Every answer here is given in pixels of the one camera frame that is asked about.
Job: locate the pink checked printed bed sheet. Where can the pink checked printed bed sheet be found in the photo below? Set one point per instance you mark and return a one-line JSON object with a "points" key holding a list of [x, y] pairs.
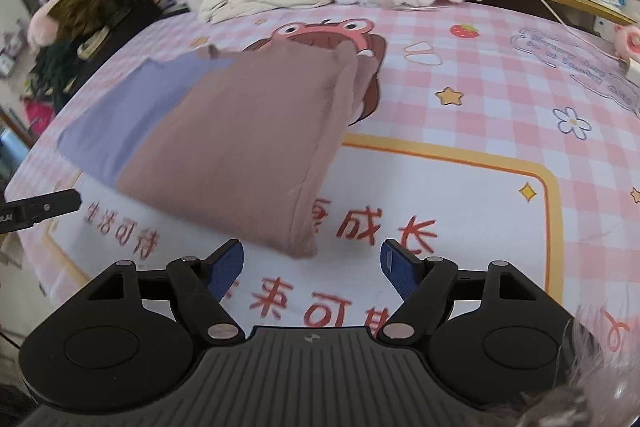
{"points": [[475, 147]]}

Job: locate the purple and brown sweater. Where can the purple and brown sweater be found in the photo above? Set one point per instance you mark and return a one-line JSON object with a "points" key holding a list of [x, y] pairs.
{"points": [[225, 147]]}

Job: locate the small pink toy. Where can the small pink toy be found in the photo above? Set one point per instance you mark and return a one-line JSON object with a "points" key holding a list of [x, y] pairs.
{"points": [[629, 41]]}

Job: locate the black bag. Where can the black bag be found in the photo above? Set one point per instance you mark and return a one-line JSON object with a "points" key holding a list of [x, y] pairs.
{"points": [[135, 22]]}

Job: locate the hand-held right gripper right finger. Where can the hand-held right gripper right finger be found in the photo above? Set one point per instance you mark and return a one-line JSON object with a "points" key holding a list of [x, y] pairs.
{"points": [[397, 264]]}

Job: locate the dark green garment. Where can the dark green garment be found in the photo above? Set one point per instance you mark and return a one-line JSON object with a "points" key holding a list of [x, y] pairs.
{"points": [[55, 72]]}

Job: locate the fluffy pink sleeve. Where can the fluffy pink sleeve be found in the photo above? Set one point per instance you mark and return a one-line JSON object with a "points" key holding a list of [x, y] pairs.
{"points": [[590, 382]]}

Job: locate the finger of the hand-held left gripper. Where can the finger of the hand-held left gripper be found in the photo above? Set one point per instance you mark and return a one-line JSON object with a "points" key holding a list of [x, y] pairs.
{"points": [[50, 207]]}

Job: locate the pink fluffy plush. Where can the pink fluffy plush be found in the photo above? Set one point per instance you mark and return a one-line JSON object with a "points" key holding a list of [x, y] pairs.
{"points": [[41, 27]]}

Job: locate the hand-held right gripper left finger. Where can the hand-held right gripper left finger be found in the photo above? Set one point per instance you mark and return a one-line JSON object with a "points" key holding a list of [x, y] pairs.
{"points": [[227, 267]]}

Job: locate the olive green garment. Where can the olive green garment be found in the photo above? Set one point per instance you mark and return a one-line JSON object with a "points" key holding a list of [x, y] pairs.
{"points": [[95, 2]]}

